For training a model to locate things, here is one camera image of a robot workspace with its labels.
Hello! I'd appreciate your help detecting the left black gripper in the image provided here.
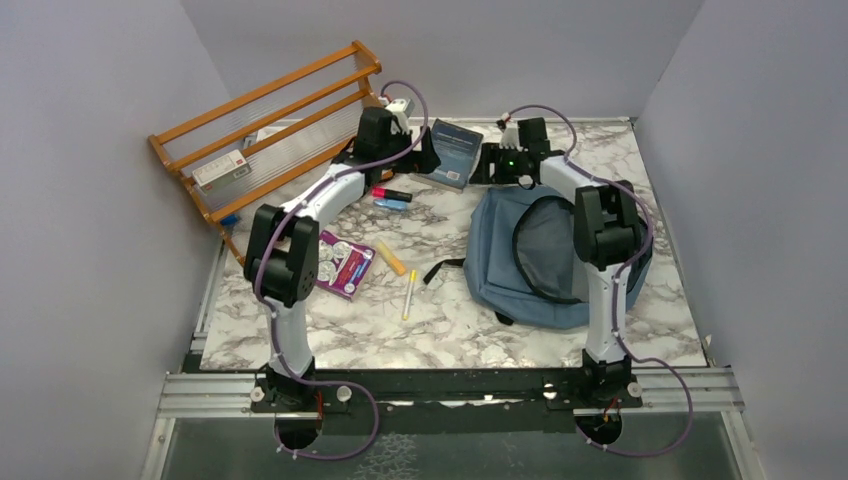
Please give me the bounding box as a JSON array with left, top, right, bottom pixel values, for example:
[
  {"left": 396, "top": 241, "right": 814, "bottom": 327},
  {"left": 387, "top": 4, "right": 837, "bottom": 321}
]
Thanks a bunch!
[{"left": 376, "top": 125, "right": 439, "bottom": 174}]

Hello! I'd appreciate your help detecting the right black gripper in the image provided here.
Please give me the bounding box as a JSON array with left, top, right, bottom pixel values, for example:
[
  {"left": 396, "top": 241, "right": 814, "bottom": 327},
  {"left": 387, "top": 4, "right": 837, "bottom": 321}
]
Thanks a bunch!
[{"left": 467, "top": 143, "right": 526, "bottom": 186}]

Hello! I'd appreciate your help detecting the dark blue book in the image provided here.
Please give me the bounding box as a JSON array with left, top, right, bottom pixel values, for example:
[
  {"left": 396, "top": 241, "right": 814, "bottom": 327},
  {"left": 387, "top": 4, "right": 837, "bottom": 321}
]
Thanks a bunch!
[{"left": 412, "top": 119, "right": 484, "bottom": 193}]

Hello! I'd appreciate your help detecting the blue backpack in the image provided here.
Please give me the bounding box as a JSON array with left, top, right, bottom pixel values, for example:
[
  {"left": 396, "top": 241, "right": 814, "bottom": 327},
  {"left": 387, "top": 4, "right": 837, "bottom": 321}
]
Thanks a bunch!
[{"left": 424, "top": 185, "right": 653, "bottom": 333}]

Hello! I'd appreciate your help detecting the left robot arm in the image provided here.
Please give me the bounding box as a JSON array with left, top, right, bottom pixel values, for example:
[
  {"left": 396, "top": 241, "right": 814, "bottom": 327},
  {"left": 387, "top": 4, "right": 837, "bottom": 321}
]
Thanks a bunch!
[{"left": 243, "top": 107, "right": 440, "bottom": 411}]

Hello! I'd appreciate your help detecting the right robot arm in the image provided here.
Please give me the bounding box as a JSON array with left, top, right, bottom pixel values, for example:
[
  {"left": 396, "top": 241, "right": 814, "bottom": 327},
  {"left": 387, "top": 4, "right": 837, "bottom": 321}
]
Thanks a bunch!
[{"left": 463, "top": 118, "right": 653, "bottom": 407}]

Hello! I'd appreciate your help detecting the blue highlighter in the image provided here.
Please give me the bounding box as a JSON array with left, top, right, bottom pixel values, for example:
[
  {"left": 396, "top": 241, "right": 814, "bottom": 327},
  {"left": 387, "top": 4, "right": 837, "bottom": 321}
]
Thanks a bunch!
[{"left": 374, "top": 198, "right": 408, "bottom": 211}]

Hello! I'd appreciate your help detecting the pink black highlighter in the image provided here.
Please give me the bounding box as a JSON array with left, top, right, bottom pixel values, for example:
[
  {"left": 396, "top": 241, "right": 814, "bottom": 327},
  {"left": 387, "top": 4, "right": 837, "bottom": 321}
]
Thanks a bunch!
[{"left": 371, "top": 187, "right": 413, "bottom": 203}]

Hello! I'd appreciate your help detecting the orange highlighter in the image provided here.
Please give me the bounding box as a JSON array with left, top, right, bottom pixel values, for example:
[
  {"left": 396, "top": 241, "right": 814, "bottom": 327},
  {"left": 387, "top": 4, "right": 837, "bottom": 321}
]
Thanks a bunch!
[{"left": 375, "top": 241, "right": 407, "bottom": 276}]

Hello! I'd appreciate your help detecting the yellow capped pen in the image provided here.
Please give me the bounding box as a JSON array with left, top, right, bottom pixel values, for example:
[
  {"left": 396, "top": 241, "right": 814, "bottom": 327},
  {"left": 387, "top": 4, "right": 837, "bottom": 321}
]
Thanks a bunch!
[{"left": 402, "top": 269, "right": 418, "bottom": 321}]

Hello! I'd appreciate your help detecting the purple stationery package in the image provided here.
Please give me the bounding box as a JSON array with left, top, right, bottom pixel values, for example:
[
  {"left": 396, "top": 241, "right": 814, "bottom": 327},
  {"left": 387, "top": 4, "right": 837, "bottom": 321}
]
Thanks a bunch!
[{"left": 316, "top": 230, "right": 376, "bottom": 301}]

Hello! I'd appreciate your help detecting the white box on shelf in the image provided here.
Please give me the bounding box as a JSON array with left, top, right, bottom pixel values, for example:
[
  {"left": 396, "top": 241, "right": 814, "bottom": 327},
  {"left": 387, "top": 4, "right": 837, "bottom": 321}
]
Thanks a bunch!
[{"left": 192, "top": 150, "right": 251, "bottom": 194}]

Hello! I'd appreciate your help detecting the wooden shelf rack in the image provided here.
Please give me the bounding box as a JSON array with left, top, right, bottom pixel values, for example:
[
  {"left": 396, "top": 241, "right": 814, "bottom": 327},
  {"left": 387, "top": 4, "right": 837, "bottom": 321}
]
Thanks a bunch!
[{"left": 148, "top": 40, "right": 382, "bottom": 262}]

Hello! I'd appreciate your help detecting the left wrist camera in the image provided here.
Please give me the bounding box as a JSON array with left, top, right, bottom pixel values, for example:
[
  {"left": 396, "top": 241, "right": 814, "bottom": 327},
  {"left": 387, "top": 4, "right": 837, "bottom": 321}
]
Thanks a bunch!
[{"left": 379, "top": 97, "right": 415, "bottom": 134}]

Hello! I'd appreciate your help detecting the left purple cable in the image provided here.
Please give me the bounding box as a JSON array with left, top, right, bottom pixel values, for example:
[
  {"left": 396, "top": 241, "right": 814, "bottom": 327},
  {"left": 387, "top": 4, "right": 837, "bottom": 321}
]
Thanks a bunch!
[{"left": 251, "top": 80, "right": 431, "bottom": 464}]

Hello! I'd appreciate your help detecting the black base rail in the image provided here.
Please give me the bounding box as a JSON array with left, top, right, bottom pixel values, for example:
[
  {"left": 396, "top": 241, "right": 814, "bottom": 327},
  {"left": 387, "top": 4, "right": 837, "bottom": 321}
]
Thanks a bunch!
[{"left": 182, "top": 354, "right": 670, "bottom": 452}]

